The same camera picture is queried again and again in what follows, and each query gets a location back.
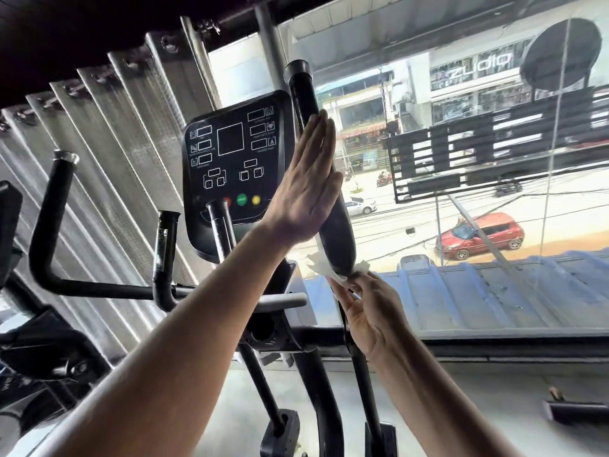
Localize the person's right hand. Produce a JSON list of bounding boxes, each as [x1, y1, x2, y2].
[[327, 271, 419, 364]]

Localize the red hatchback car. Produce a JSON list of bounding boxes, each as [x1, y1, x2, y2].
[[435, 212, 525, 261]]

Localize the black elliptical machine frame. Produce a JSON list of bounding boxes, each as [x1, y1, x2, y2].
[[235, 259, 398, 457]]

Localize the grey vertical window blinds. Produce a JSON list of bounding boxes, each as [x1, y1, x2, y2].
[[0, 16, 224, 364]]

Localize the round black window decal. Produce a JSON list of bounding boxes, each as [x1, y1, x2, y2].
[[520, 17, 603, 94]]

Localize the white tissue wipe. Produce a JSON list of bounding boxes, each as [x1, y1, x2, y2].
[[307, 249, 373, 286]]

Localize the grey horizontal fixed handlebar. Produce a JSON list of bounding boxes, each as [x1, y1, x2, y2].
[[251, 292, 309, 314]]

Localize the person's left hand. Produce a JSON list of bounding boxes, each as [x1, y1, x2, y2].
[[261, 109, 344, 246]]

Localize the black elliptical console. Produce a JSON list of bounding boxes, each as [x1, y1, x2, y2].
[[182, 90, 297, 264]]

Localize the metal curtain rod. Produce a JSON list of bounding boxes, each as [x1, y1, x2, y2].
[[180, 0, 305, 36]]

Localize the person's left forearm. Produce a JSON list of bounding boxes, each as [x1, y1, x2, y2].
[[40, 224, 305, 457]]

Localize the black bracket with brown handle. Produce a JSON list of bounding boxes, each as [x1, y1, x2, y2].
[[542, 386, 609, 425]]

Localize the black exercise machine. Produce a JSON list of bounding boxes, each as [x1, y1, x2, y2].
[[0, 181, 117, 438]]

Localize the grey car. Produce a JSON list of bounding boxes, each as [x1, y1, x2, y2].
[[398, 254, 436, 273]]

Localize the black padded moving handlebar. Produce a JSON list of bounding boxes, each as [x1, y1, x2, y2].
[[284, 59, 398, 457]]

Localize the person's right forearm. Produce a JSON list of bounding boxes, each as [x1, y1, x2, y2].
[[365, 323, 524, 457]]

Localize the black curved moving handlebar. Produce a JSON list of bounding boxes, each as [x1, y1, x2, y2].
[[29, 149, 193, 301]]

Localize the blue corrugated metal roof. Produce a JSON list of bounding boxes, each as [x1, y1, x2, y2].
[[304, 248, 609, 337]]

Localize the white car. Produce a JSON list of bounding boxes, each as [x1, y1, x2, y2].
[[344, 197, 378, 216]]

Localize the black short fixed grip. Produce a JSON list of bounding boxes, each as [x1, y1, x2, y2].
[[152, 210, 181, 313], [206, 199, 239, 258]]

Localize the black window lettering decal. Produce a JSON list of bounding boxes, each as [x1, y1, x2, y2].
[[384, 84, 609, 204]]

